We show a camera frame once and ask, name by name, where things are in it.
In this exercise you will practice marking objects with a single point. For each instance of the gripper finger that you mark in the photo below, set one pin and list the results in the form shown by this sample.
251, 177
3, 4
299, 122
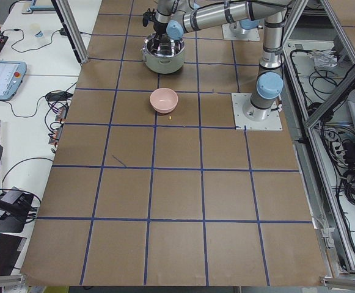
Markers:
156, 42

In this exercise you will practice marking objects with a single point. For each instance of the pink bowl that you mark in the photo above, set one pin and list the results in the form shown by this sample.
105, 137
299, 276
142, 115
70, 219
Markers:
164, 100

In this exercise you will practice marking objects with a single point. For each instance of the paper cup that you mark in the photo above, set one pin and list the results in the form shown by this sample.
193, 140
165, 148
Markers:
36, 30

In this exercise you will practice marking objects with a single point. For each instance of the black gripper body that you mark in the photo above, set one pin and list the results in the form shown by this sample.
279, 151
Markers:
159, 28

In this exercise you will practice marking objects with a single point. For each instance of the left side aluminium frame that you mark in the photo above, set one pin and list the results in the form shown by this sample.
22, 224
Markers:
319, 54

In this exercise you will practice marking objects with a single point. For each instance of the blue teach pendant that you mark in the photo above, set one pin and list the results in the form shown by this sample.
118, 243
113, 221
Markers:
11, 77

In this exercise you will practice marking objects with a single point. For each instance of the black monitor stand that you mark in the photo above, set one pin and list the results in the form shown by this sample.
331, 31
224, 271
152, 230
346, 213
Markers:
15, 206

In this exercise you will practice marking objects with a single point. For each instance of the aluminium frame post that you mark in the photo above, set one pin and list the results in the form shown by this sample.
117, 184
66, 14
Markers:
68, 22

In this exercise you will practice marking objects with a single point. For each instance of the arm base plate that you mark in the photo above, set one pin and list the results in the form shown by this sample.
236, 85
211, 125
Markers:
236, 32
247, 117

